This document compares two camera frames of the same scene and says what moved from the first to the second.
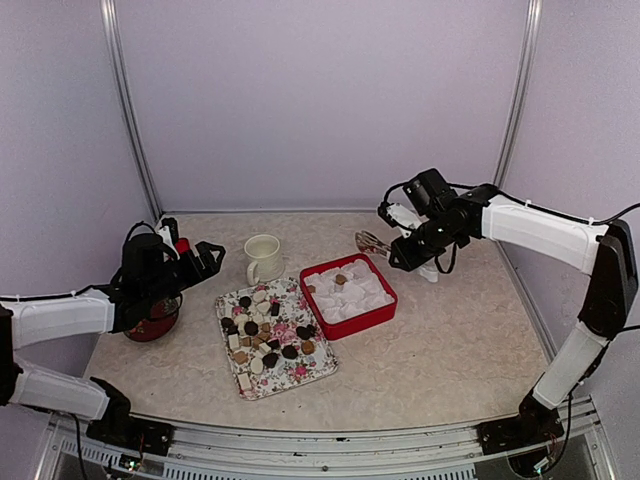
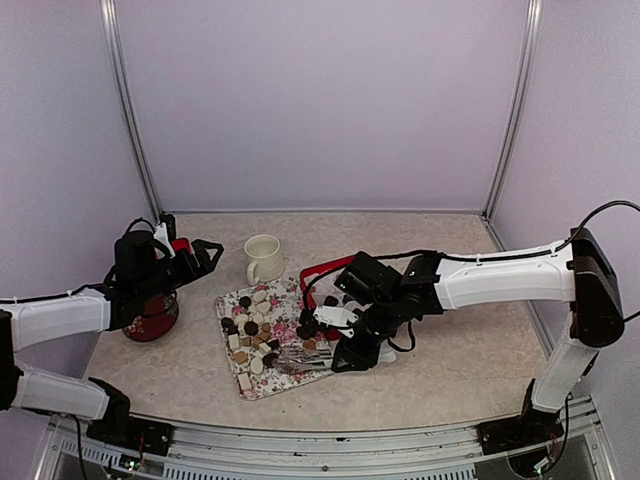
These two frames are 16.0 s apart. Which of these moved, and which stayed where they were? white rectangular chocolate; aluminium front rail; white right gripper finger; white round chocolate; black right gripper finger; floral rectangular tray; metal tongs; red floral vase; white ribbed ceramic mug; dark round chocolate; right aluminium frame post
Moved: dark round chocolate; white right gripper finger; metal tongs; black right gripper finger
Stayed: aluminium front rail; white rectangular chocolate; floral rectangular tray; white ribbed ceramic mug; right aluminium frame post; white round chocolate; red floral vase
